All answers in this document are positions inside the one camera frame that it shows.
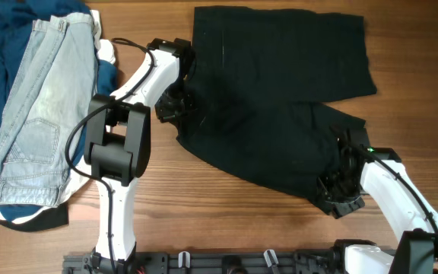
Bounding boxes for black shorts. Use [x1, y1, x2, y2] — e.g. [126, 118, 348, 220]
[177, 6, 376, 213]

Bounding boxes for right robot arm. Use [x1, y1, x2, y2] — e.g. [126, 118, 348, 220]
[317, 127, 438, 273]

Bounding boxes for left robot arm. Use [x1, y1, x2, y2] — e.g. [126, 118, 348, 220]
[84, 38, 196, 273]

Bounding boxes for light blue denim jeans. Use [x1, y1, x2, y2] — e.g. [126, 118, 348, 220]
[0, 12, 97, 207]

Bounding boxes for black garment bottom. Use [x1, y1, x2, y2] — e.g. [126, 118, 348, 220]
[0, 203, 68, 232]

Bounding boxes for blue shirt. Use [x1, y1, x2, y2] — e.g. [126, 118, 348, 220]
[0, 1, 90, 125]

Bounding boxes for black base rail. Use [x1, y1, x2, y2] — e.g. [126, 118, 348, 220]
[62, 248, 347, 274]

